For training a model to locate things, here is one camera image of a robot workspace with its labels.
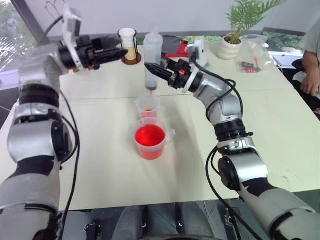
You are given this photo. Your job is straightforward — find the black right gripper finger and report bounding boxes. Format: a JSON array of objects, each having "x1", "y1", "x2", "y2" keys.
[
  {"x1": 160, "y1": 56, "x2": 176, "y2": 70},
  {"x1": 144, "y1": 63, "x2": 174, "y2": 81}
]

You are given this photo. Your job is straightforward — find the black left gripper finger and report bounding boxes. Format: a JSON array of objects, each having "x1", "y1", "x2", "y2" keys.
[
  {"x1": 91, "y1": 35, "x2": 121, "y2": 50},
  {"x1": 96, "y1": 48, "x2": 129, "y2": 62}
]

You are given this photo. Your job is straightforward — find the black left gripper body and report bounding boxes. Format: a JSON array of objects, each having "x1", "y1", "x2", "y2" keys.
[{"x1": 74, "y1": 34, "x2": 102, "y2": 71}]

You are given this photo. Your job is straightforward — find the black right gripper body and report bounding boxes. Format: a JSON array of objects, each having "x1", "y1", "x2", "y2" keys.
[{"x1": 165, "y1": 58, "x2": 195, "y2": 90}]

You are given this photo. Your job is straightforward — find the large clear plastic syringe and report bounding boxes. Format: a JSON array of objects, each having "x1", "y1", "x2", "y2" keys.
[{"x1": 142, "y1": 24, "x2": 164, "y2": 98}]

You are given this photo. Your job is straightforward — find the small clear measuring cup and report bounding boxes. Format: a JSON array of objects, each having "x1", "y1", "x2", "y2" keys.
[{"x1": 134, "y1": 95, "x2": 161, "y2": 120}]

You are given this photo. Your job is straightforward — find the large cup with red liquid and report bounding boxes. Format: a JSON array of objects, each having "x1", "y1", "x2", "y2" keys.
[{"x1": 131, "y1": 117, "x2": 176, "y2": 161}]

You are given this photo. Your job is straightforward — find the bystander bare hand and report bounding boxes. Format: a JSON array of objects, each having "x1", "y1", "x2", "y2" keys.
[{"x1": 299, "y1": 71, "x2": 320, "y2": 98}]

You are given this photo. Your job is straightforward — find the red and black package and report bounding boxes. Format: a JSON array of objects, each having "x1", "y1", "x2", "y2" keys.
[{"x1": 162, "y1": 35, "x2": 198, "y2": 59}]

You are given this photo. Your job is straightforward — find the green patterned packet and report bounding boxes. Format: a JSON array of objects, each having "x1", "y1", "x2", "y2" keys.
[{"x1": 203, "y1": 34, "x2": 224, "y2": 44}]

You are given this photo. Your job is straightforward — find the green plant in white pot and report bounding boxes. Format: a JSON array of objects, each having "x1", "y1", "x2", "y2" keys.
[{"x1": 221, "y1": 0, "x2": 288, "y2": 61}]

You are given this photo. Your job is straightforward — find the small red black parts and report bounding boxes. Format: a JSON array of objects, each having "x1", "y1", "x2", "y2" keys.
[{"x1": 237, "y1": 59, "x2": 261, "y2": 74}]

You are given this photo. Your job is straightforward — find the clear plastic zip bag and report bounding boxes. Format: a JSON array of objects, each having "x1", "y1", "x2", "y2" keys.
[{"x1": 234, "y1": 34, "x2": 276, "y2": 74}]

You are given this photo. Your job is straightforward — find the person in white shirt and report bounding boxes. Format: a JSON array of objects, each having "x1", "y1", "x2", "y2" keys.
[{"x1": 291, "y1": 23, "x2": 320, "y2": 116}]

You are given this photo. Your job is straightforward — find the dark rounded robot leg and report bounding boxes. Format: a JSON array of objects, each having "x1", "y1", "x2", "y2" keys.
[
  {"x1": 181, "y1": 201, "x2": 216, "y2": 240},
  {"x1": 115, "y1": 205, "x2": 144, "y2": 240}
]

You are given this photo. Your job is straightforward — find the sand timer with black frame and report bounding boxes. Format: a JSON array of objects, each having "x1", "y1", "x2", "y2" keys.
[{"x1": 117, "y1": 27, "x2": 143, "y2": 66}]

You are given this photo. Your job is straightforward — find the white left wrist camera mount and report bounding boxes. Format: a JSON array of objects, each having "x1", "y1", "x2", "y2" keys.
[{"x1": 60, "y1": 6, "x2": 84, "y2": 71}]

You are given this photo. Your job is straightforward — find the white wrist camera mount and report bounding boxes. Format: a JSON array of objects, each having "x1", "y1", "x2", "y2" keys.
[
  {"x1": 181, "y1": 37, "x2": 211, "y2": 95},
  {"x1": 60, "y1": 6, "x2": 84, "y2": 71}
]

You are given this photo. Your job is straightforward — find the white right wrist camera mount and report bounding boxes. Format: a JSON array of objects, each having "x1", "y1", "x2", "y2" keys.
[{"x1": 181, "y1": 37, "x2": 211, "y2": 95}]

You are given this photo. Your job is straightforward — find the copper wire hooks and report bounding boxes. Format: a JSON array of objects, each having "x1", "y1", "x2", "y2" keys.
[{"x1": 44, "y1": 0, "x2": 66, "y2": 16}]

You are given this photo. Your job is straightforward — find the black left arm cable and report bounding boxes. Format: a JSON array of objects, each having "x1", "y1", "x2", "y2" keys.
[{"x1": 42, "y1": 14, "x2": 82, "y2": 240}]

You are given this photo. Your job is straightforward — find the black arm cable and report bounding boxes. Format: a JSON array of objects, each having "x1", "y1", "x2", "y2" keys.
[
  {"x1": 190, "y1": 58, "x2": 262, "y2": 240},
  {"x1": 42, "y1": 14, "x2": 82, "y2": 240}
]

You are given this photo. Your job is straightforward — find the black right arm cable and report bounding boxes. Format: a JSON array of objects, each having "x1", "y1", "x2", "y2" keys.
[{"x1": 190, "y1": 58, "x2": 262, "y2": 240}]

